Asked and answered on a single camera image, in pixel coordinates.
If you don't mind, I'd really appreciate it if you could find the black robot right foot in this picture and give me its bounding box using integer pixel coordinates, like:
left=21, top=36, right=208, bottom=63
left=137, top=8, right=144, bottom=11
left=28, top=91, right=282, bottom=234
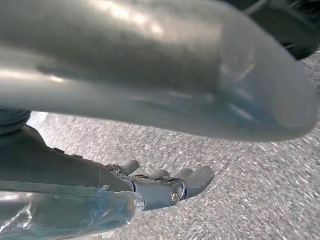
left=220, top=0, right=320, bottom=61

